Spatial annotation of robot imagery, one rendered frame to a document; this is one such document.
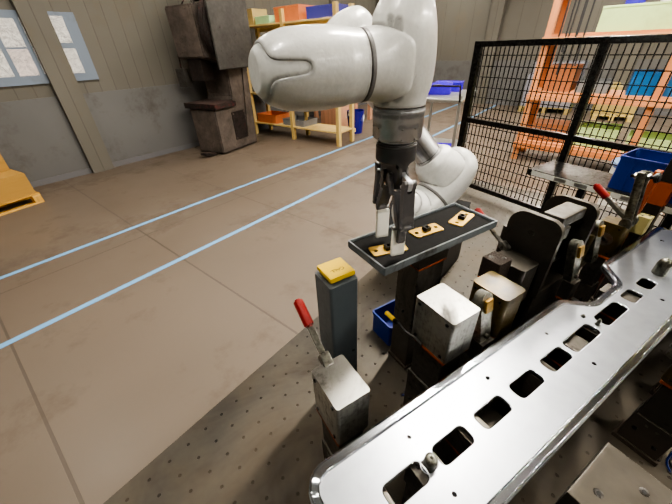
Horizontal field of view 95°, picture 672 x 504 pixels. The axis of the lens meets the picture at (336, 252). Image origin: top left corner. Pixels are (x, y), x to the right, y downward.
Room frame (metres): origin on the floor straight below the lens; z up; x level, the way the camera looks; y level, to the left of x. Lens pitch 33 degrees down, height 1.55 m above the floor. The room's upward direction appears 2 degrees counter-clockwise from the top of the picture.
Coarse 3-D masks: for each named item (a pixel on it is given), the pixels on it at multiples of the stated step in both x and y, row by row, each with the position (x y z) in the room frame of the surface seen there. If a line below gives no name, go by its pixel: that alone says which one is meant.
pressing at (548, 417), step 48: (624, 288) 0.60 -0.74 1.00; (528, 336) 0.46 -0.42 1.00; (624, 336) 0.45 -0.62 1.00; (480, 384) 0.35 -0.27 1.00; (576, 384) 0.34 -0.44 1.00; (384, 432) 0.27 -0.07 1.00; (432, 432) 0.27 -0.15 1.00; (480, 432) 0.26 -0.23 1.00; (528, 432) 0.26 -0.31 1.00; (336, 480) 0.20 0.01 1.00; (384, 480) 0.20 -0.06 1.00; (432, 480) 0.20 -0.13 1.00; (480, 480) 0.19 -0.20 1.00; (528, 480) 0.19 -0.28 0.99
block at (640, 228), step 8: (640, 216) 0.87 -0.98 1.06; (648, 216) 0.86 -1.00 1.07; (640, 224) 0.86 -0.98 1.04; (648, 224) 0.85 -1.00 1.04; (632, 232) 0.87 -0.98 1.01; (640, 232) 0.85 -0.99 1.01; (632, 240) 0.86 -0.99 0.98; (624, 248) 0.87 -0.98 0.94; (608, 280) 0.86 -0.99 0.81; (600, 288) 0.87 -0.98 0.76
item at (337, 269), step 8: (320, 264) 0.54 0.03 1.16; (328, 264) 0.54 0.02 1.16; (336, 264) 0.54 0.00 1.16; (344, 264) 0.54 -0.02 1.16; (320, 272) 0.52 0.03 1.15; (328, 272) 0.51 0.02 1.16; (336, 272) 0.51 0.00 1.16; (344, 272) 0.51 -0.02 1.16; (352, 272) 0.51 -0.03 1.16; (328, 280) 0.49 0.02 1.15; (336, 280) 0.49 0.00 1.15
